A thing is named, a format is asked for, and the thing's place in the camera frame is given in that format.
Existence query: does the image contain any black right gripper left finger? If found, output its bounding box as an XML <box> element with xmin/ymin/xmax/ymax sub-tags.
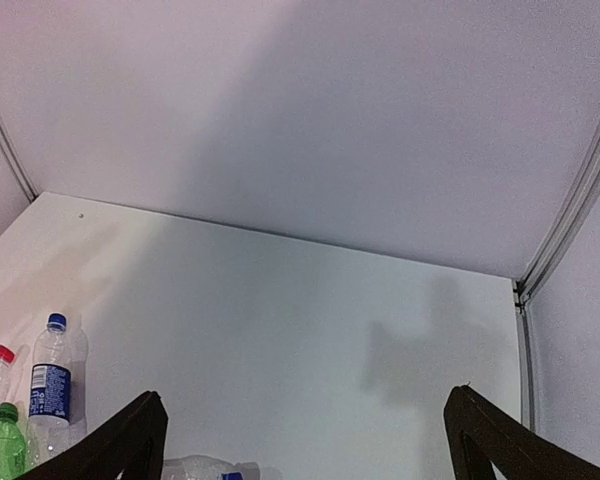
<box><xmin>22</xmin><ymin>391</ymin><xmax>168</xmax><ymax>480</ymax></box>

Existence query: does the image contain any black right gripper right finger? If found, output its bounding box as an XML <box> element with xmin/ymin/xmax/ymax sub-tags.
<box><xmin>443</xmin><ymin>385</ymin><xmax>600</xmax><ymax>479</ymax></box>

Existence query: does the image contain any clear Pepsi bottle blue label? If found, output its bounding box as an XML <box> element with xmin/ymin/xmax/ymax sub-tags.
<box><xmin>161</xmin><ymin>455</ymin><xmax>261</xmax><ymax>480</ymax></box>

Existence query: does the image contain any clear bottle small blue label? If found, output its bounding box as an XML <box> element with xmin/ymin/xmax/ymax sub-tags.
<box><xmin>26</xmin><ymin>313</ymin><xmax>89</xmax><ymax>467</ymax></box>

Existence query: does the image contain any green plastic bottle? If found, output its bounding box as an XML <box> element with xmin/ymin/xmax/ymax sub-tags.
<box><xmin>0</xmin><ymin>402</ymin><xmax>27</xmax><ymax>480</ymax></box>

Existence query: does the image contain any right aluminium corner post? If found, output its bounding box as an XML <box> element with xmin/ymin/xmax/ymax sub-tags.
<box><xmin>512</xmin><ymin>120</ymin><xmax>600</xmax><ymax>431</ymax></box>

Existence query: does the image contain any aluminium corner post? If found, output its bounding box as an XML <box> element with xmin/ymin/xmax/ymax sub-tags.
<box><xmin>512</xmin><ymin>120</ymin><xmax>600</xmax><ymax>431</ymax></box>
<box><xmin>0</xmin><ymin>117</ymin><xmax>39</xmax><ymax>203</ymax></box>

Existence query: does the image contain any left aluminium corner post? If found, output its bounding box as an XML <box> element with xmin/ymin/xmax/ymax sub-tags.
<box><xmin>0</xmin><ymin>117</ymin><xmax>39</xmax><ymax>203</ymax></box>

